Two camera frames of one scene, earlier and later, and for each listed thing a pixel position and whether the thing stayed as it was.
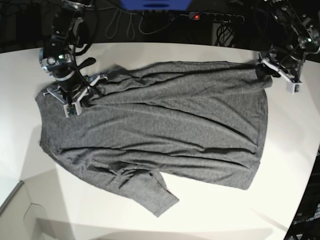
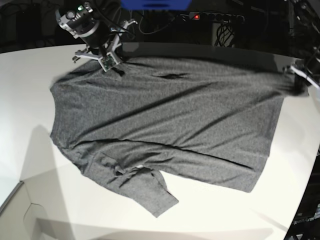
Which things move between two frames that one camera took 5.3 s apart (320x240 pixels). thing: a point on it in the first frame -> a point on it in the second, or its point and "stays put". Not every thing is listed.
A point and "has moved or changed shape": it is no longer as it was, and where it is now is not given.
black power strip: (216, 17) stays put
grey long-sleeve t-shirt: (201, 122) has moved or changed shape
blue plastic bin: (156, 5) stays put
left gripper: (70, 90) -> (107, 54)
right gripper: (287, 65) -> (309, 68)
